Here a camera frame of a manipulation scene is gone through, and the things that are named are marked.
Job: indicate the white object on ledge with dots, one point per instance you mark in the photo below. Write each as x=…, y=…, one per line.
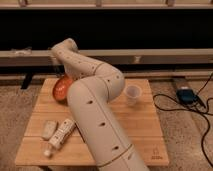
x=22, y=52

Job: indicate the blue power adapter box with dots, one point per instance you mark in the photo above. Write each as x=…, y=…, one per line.
x=186, y=96

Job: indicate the small white rectangular block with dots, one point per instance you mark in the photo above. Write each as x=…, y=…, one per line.
x=49, y=129

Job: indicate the clear plastic cup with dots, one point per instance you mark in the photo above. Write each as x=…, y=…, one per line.
x=132, y=94

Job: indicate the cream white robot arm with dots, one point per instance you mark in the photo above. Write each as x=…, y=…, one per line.
x=96, y=84

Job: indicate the white remote controller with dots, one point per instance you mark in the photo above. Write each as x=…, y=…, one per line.
x=59, y=137

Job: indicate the black table leg stand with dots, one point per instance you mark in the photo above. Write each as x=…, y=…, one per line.
x=27, y=80

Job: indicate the orange ceramic bowl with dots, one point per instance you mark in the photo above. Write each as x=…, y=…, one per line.
x=60, y=88

